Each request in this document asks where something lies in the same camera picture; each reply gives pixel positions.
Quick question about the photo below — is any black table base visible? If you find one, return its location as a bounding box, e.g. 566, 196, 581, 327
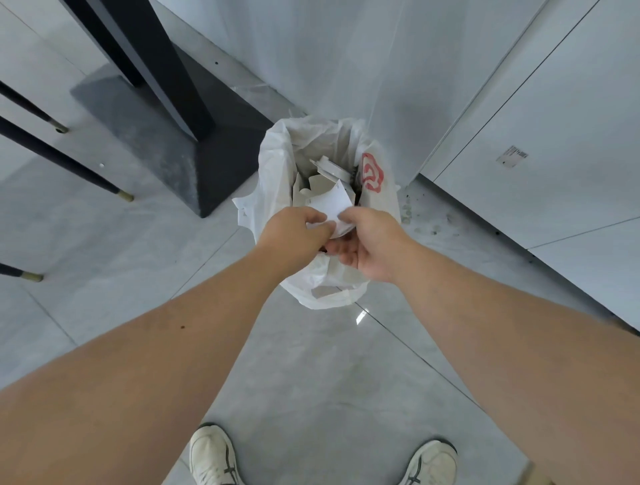
69, 42, 273, 219

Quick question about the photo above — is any person's white shoe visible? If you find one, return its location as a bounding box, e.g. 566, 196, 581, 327
189, 423, 245, 485
397, 439, 459, 485

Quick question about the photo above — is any person's white left shoe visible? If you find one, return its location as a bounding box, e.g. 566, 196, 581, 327
189, 423, 245, 485

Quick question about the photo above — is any person's right hand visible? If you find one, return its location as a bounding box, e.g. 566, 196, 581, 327
323, 206, 417, 286

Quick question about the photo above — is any person's white right shoe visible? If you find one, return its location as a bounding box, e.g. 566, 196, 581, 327
397, 439, 459, 485

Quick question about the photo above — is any person's left hand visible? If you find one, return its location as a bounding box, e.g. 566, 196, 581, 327
253, 205, 337, 289

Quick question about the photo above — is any white plastic trash bag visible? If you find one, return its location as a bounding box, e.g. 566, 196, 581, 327
232, 115, 403, 310

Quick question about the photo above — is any black table leg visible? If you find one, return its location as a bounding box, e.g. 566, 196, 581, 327
59, 0, 216, 143

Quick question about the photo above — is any white cabinet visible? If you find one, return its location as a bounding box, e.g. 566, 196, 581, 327
419, 0, 640, 330

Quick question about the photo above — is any person's right forearm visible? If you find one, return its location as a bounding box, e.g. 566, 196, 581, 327
389, 239, 640, 485

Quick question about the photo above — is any small cabinet sticker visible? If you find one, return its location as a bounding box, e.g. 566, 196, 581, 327
495, 145, 530, 169

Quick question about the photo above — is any black brass-tipped chair leg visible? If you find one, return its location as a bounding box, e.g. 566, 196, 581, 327
0, 79, 70, 135
0, 115, 135, 203
0, 263, 45, 283

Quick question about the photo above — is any person's left forearm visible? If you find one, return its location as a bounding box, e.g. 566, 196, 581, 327
0, 249, 283, 485

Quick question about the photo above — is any white cardboard box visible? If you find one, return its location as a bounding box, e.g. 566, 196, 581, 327
292, 155, 359, 209

